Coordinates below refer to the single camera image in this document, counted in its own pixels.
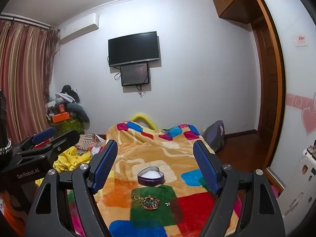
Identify yellow foam tube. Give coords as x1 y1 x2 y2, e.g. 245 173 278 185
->
131 114 157 130

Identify brown wooden door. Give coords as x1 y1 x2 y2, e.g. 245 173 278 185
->
252 16 278 132

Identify small black wall monitor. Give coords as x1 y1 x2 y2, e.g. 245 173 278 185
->
120 63 150 87

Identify yellow garment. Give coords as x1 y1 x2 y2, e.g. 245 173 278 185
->
36 146 92 186

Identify pile of clothes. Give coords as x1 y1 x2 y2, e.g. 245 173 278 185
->
44 85 82 118

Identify black wall television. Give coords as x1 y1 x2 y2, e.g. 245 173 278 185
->
108 31 160 67

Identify white suitcase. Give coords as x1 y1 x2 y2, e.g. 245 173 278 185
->
278 148 316 228

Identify colourful patchwork fleece blanket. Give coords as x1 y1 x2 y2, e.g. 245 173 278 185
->
66 121 243 237

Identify white air conditioner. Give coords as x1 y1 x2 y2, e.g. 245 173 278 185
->
59 13 100 44

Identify pink heart sticker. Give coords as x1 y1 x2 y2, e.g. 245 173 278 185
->
301 106 316 137

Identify striped red curtain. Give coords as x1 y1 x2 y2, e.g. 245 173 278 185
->
0 18 60 144

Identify white sliding wardrobe door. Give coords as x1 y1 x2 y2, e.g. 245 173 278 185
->
256 0 316 192

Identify colourful beaded pendant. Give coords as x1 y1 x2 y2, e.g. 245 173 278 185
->
134 195 161 211

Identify grey backpack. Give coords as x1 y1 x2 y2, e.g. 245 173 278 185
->
203 120 226 152

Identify small items on suitcase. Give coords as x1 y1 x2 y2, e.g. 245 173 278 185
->
306 140 316 159

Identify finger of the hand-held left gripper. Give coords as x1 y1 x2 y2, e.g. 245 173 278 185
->
37 129 81 158
15 127 56 151

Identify striped cloth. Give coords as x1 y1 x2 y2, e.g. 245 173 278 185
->
78 133 107 157

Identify brown overhead cabinet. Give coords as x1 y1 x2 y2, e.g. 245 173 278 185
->
212 0 260 24

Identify black hanging cable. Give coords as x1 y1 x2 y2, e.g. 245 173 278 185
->
135 84 147 97

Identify red and white sign sticker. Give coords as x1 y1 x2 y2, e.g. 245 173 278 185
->
294 34 310 47

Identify silver beaded bracelet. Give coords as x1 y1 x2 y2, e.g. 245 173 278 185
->
0 139 12 155

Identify purple heart-shaped tin box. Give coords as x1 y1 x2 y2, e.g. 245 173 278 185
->
137 166 165 186

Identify orange box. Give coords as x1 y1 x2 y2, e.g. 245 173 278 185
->
52 112 70 123

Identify green patterned cloth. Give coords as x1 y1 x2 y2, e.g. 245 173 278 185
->
51 118 86 135

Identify white curtain rail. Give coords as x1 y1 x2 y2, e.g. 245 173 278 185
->
0 13 59 29

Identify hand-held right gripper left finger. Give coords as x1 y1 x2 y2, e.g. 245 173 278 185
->
23 139 118 237

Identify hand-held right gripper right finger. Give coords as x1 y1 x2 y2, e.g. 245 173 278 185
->
193 140 287 237

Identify black looped cable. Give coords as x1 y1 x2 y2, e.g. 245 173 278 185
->
107 56 122 81

